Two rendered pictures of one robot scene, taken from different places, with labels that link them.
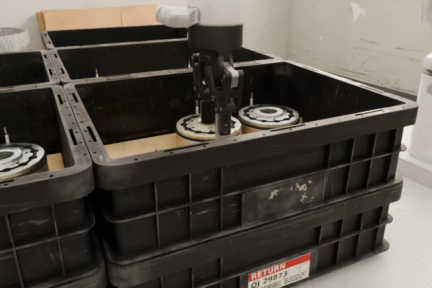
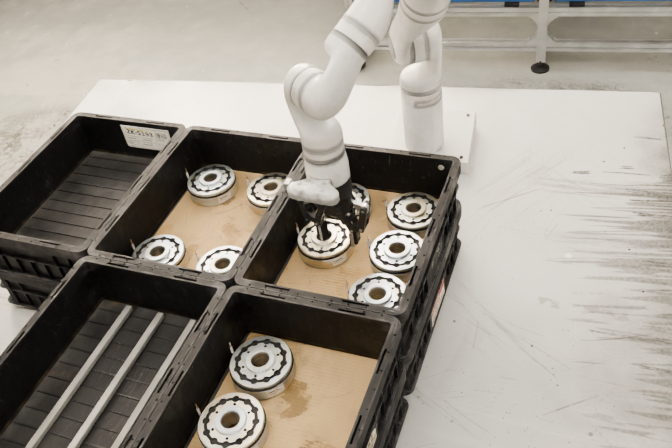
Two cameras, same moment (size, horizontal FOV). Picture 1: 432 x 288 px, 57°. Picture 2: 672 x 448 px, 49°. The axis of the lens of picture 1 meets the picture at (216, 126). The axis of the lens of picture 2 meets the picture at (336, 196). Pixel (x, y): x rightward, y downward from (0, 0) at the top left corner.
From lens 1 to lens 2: 0.97 m
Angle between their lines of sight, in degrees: 38
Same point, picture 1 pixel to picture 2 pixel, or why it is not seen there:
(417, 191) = not seen: hidden behind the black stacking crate
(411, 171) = not seen: hidden behind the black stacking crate
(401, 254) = (466, 240)
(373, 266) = (461, 259)
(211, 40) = (343, 193)
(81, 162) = (390, 320)
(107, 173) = (403, 315)
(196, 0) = (327, 175)
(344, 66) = not seen: outside the picture
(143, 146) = (292, 284)
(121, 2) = not seen: outside the picture
